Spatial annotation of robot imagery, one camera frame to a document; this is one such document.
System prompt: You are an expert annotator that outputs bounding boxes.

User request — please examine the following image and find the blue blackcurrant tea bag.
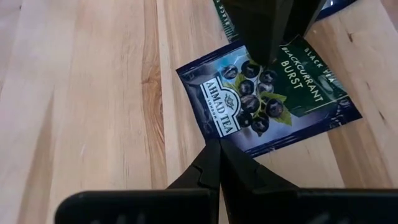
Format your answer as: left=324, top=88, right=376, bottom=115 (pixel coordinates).
left=175, top=35, right=364, bottom=159
left=212, top=0, right=358, bottom=44

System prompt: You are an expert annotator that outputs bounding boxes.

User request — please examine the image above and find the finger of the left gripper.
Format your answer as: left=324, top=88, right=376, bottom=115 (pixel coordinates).
left=284, top=0, right=326, bottom=43
left=220, top=0, right=295, bottom=66

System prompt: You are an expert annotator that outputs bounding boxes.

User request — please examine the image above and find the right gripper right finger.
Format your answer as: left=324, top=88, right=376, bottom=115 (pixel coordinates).
left=220, top=139, right=398, bottom=224

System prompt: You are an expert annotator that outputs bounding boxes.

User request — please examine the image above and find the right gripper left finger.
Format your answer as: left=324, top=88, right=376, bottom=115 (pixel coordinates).
left=55, top=139, right=221, bottom=224

